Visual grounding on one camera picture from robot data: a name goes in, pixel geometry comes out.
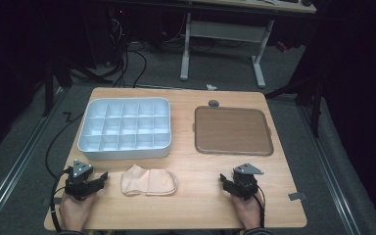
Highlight white divided storage box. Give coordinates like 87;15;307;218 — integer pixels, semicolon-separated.
76;96;172;162

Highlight wooden desk top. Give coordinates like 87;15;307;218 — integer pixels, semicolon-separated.
182;0;317;15

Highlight black metal stand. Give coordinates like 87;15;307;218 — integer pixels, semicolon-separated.
41;53;114;118
263;72;325;139

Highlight brown tray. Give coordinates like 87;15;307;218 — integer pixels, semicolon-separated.
193;105;275;157

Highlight white metal desk frame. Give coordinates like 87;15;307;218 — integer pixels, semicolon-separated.
179;12;276;89

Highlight black floor cable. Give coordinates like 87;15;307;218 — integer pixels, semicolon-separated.
44;111;85;180

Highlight person's left hand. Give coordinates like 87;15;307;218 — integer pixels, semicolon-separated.
59;191;96;233

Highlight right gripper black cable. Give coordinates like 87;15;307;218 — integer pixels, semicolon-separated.
254;184;266;229

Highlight bundle of black cables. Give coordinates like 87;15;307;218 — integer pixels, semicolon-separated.
108;14;148;89

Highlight beige sock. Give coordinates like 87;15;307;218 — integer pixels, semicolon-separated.
119;164;179;197

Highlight person's right hand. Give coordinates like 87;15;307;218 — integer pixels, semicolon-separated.
230;192;264;231

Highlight metal floor rail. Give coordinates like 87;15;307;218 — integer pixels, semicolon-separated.
297;105;362;235
0;85;67;230

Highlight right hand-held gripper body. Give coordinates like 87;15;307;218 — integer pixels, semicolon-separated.
230;163;265;202

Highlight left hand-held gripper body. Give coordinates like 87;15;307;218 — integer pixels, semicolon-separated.
64;159;100;202

